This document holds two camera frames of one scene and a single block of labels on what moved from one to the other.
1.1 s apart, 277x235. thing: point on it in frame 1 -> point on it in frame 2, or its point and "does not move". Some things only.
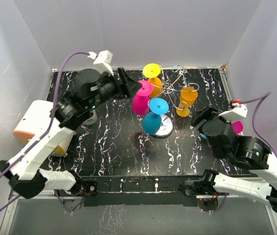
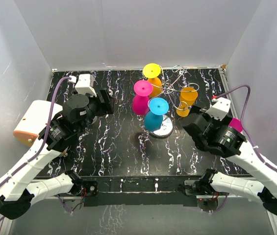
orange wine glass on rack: [188, 96] does not move
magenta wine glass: [140, 102] does not move
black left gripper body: [110, 87] -> [98, 108]
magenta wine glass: [237, 126] does not move
